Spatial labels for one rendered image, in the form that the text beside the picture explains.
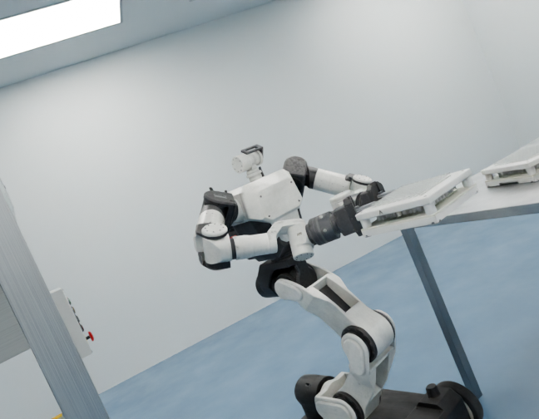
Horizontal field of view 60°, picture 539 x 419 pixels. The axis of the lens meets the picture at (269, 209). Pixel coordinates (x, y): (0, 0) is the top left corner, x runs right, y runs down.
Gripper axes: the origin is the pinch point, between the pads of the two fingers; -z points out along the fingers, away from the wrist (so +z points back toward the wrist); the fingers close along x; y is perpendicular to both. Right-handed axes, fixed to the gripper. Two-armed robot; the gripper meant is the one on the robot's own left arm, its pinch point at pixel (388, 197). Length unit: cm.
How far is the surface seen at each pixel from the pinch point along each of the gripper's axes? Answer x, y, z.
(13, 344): -11, 107, 8
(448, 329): 68, -35, 35
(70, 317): -6, 89, 77
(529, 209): 20.7, -29.0, -22.5
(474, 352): 101, -68, 59
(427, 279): 44, -35, 35
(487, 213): 19.6, -30.0, -8.0
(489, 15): -90, -455, 198
